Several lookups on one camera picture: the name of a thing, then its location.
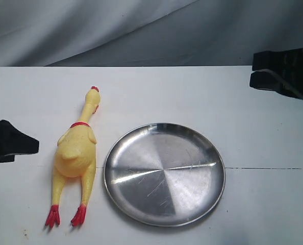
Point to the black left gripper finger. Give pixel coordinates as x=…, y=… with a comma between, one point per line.
x=7, y=158
x=15, y=142

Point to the yellow rubber chicken toy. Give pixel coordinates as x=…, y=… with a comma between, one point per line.
x=75, y=157

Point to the grey backdrop cloth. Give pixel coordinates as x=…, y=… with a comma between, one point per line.
x=145, y=33

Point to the round stainless steel plate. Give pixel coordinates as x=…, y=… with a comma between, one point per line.
x=164, y=175

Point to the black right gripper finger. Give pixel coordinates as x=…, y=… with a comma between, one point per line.
x=262, y=80
x=288, y=65

